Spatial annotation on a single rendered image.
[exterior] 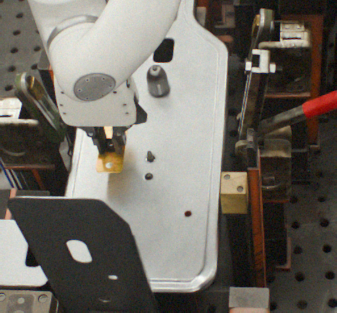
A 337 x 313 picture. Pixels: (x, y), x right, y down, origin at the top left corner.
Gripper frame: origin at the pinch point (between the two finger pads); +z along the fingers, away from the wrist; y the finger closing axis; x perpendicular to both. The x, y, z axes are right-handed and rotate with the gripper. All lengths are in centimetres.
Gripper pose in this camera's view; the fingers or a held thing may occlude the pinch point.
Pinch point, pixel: (108, 137)
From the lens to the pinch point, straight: 117.6
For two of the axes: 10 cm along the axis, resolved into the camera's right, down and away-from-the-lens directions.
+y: -9.9, -0.1, 1.4
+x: -0.9, 8.3, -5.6
